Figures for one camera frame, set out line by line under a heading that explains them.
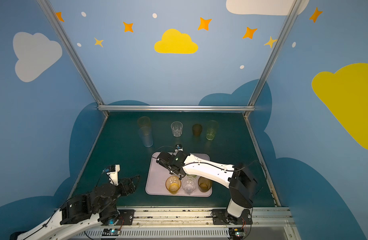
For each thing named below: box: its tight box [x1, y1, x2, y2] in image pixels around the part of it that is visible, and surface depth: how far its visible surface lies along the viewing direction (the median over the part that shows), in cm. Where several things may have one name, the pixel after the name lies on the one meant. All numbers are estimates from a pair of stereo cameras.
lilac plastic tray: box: [145, 152, 213, 197], surface depth 85 cm
